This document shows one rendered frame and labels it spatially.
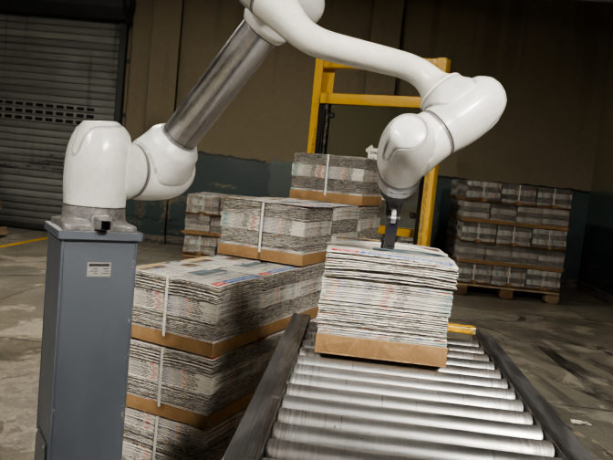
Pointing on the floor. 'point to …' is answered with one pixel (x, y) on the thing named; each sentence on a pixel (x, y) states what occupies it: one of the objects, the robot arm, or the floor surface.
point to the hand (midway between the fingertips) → (389, 219)
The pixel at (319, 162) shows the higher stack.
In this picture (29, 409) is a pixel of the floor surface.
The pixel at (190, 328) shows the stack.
